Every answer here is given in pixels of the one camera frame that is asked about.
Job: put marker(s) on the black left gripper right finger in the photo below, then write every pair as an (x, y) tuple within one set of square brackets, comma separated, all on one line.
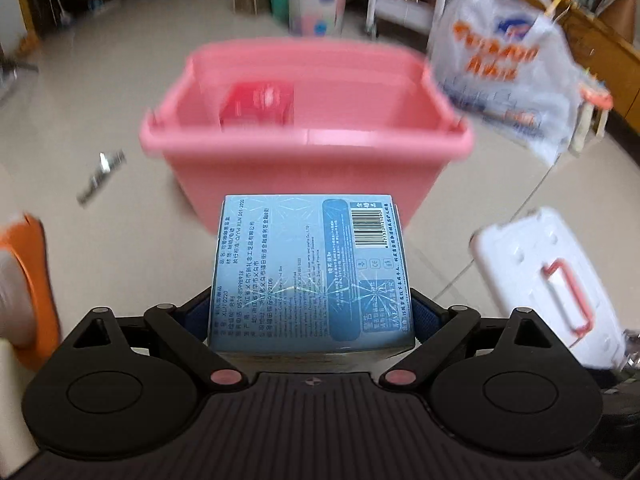
[(443, 336)]

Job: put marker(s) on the white sock foot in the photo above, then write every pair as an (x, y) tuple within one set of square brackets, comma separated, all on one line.
[(18, 325)]

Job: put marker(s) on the silver foil wrapper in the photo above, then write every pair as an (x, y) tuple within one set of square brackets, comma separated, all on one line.
[(108, 163)]

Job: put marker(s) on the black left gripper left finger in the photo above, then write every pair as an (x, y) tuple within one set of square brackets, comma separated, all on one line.
[(178, 336)]

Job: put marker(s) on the white printed plastic bag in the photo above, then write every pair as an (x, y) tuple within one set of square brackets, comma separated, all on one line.
[(507, 61)]

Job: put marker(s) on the light blue printed box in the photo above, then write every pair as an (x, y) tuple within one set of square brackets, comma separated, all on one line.
[(309, 273)]

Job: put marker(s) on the pink plastic storage bin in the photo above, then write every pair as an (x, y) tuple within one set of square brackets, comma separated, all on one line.
[(367, 119)]

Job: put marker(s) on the orange slipper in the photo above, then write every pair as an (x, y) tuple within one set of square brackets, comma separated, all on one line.
[(25, 238)]

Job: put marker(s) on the white pink dotted bucket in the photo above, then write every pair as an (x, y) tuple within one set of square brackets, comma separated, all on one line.
[(316, 18)]

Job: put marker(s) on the red small box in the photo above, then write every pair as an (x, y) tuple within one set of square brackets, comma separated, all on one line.
[(258, 103)]

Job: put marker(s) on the wooden furniture edge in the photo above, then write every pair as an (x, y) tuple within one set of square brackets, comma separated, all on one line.
[(606, 49)]

